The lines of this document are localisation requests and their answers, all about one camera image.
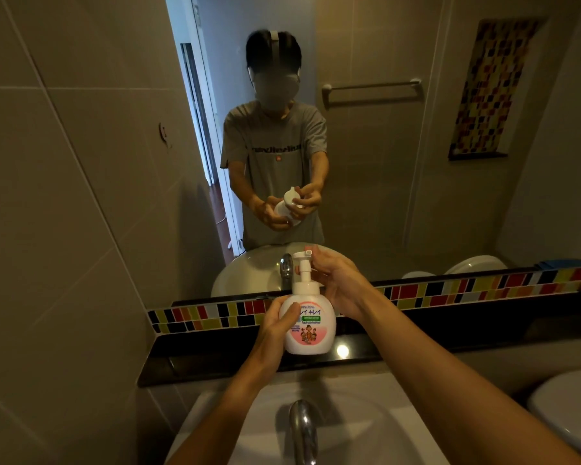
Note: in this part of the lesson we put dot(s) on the person's left hand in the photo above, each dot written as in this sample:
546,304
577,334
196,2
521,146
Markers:
268,343

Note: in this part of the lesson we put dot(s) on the person's right hand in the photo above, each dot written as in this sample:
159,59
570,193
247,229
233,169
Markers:
346,290

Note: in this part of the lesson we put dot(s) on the person's left thumb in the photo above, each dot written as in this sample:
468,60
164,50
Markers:
290,325

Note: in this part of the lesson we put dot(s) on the person's right thumb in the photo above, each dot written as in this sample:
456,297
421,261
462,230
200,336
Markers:
307,269

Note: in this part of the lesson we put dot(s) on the white foam soap pump bottle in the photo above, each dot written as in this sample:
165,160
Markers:
311,336

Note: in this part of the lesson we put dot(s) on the person's left forearm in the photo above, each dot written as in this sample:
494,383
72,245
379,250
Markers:
222,421

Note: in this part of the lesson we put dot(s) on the person's right forearm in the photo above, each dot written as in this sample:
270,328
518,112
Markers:
440,382

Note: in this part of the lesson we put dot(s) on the chrome sink faucet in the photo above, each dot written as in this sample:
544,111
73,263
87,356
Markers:
304,430

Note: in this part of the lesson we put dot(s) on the white ceramic sink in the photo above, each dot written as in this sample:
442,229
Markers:
368,421

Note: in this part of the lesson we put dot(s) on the black stone ledge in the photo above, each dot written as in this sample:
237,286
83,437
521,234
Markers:
489,324

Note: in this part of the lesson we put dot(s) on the chrome towel bar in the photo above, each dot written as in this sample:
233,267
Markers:
373,85

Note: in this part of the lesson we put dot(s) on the white toilet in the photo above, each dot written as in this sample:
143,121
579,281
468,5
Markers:
571,406

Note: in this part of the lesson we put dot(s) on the large wall mirror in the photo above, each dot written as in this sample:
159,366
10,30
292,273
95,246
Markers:
392,198

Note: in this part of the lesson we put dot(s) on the small wall hook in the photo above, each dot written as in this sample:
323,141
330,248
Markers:
164,134

